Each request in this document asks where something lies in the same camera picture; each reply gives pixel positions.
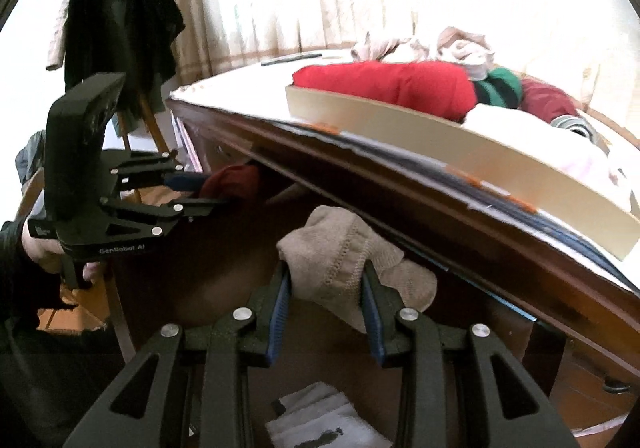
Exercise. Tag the wooden drawer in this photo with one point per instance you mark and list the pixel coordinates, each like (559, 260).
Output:
(320, 360)

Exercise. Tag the dark red garment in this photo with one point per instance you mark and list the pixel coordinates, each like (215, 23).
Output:
(230, 183)

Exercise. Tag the grey fabric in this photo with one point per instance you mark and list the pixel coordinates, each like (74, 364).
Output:
(30, 153)

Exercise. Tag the beige hanging garment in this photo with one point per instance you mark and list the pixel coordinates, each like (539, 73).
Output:
(55, 38)

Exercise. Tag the beige lace underwear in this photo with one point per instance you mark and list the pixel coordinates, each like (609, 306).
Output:
(375, 48)

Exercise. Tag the dark red grey-banded underwear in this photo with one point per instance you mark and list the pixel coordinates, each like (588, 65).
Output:
(545, 101)

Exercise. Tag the beige cardboard box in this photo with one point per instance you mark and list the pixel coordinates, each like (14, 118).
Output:
(450, 148)

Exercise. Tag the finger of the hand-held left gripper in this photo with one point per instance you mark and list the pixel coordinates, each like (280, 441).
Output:
(150, 166)
(150, 215)

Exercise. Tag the wooden coat rack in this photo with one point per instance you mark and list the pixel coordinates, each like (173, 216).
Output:
(152, 126)

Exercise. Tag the person's left forearm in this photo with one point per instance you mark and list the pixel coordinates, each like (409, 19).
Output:
(20, 288)

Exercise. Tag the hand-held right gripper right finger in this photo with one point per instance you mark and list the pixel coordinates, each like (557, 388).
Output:
(372, 313)

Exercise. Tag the person's left hand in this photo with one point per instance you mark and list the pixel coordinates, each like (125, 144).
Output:
(40, 248)

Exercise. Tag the pale pink dotted underwear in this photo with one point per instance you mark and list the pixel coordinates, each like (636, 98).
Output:
(465, 53)

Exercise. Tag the beige knit garment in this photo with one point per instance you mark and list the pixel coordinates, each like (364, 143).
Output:
(330, 248)

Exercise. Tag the bright red garment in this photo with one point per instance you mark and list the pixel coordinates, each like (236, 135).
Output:
(390, 83)

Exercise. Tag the white cloth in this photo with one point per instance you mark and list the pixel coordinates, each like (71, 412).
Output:
(320, 413)

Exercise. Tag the black hanging jacket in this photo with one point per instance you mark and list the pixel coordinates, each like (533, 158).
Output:
(120, 28)

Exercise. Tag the white fleece garment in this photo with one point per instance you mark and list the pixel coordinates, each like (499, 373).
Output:
(500, 123)

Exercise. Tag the green black striped garment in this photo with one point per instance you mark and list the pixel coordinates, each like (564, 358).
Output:
(502, 83)

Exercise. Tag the dark wooden dresser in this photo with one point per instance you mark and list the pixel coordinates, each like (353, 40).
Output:
(400, 208)

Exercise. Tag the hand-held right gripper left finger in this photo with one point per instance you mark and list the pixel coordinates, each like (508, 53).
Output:
(280, 313)

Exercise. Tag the black flat strip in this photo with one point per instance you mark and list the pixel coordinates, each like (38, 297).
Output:
(290, 59)

